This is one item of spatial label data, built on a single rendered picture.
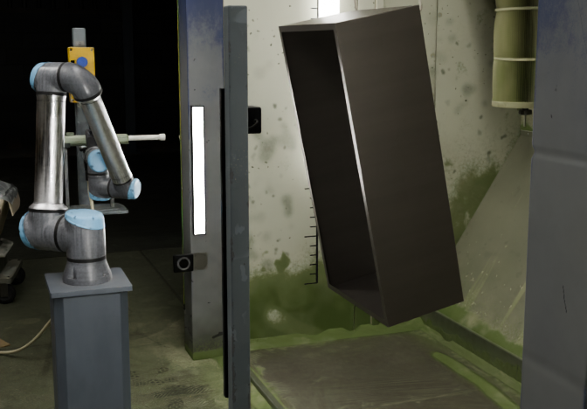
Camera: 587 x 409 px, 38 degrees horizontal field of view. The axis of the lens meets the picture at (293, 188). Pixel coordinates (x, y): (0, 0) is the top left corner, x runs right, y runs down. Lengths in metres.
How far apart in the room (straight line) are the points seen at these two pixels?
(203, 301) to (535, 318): 2.84
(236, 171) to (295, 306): 2.35
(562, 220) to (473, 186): 3.25
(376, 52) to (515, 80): 1.29
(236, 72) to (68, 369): 1.65
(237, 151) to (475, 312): 2.46
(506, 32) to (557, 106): 2.84
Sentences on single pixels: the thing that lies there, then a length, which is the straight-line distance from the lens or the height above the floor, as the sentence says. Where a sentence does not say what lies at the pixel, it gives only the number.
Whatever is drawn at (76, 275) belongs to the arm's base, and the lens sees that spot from 3.38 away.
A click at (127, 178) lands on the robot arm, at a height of 1.00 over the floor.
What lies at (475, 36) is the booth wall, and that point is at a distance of 4.70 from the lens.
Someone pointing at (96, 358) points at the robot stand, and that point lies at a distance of 3.42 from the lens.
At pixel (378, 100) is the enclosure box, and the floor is 1.35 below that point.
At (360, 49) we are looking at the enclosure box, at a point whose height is 1.54.
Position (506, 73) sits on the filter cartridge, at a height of 1.42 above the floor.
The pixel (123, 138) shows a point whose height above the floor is 1.13.
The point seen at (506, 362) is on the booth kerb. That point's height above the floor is 0.12.
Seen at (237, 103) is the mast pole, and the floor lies 1.40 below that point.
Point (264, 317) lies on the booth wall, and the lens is 4.40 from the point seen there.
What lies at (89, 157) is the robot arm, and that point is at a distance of 3.73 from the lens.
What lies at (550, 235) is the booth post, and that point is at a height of 1.21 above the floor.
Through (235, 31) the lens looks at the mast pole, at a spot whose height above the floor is 1.58.
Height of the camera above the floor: 1.53
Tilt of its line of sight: 9 degrees down
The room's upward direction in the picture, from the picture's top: straight up
